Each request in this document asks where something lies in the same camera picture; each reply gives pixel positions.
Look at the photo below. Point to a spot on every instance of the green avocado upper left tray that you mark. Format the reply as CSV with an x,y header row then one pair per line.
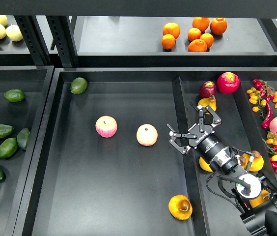
x,y
14,95

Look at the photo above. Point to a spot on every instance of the orange far left top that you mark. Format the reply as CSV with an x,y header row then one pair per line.
x,y
172,28

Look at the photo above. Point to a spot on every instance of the black centre tray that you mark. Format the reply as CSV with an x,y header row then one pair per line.
x,y
83,184

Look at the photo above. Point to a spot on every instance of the orange top right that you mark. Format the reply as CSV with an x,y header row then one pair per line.
x,y
218,26

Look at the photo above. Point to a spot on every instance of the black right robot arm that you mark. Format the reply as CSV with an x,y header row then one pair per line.
x,y
254,195

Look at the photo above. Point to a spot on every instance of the big red apple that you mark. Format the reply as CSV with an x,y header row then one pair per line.
x,y
228,82

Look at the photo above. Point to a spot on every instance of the pink apple left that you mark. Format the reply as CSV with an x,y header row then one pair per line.
x,y
106,126

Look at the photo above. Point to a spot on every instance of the dark red small apple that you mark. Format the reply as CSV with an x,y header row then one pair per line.
x,y
208,88

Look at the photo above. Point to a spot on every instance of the upper cherry tomato bunch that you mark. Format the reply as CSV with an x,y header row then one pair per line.
x,y
262,94

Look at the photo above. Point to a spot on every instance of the green avocado at tray wall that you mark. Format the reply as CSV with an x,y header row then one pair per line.
x,y
23,138

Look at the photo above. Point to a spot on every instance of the orange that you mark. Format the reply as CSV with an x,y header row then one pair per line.
x,y
168,41
172,28
208,39
218,26
197,45
201,23

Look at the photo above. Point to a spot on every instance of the black shelf frame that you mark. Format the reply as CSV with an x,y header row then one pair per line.
x,y
260,9

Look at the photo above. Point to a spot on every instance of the orange far left bottom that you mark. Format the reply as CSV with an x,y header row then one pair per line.
x,y
168,41

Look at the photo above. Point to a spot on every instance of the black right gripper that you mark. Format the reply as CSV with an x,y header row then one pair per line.
x,y
202,137

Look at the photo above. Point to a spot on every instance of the green avocado at tray corner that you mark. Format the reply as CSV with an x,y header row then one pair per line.
x,y
78,85

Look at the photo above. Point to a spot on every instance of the orange centre small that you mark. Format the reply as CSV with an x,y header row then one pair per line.
x,y
193,34

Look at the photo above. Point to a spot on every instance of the orange right middle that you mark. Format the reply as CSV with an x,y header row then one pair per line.
x,y
208,39

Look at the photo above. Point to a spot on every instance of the pale pink apple centre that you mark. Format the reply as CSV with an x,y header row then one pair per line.
x,y
147,135

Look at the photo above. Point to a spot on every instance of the red chili pepper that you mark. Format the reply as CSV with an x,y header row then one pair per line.
x,y
268,117

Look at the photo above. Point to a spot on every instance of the orange front bottom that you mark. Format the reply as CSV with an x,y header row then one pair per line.
x,y
197,45

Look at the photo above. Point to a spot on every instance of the black left tray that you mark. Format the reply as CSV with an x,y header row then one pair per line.
x,y
34,81

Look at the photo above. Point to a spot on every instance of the orange top middle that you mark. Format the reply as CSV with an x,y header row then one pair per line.
x,y
201,23

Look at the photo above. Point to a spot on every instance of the black tray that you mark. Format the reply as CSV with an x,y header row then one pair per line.
x,y
83,184
34,81

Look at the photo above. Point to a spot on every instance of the pale yellow pear right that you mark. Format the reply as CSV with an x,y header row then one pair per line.
x,y
14,33

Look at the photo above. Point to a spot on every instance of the light green avocado left tray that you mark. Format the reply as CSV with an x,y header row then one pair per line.
x,y
8,148

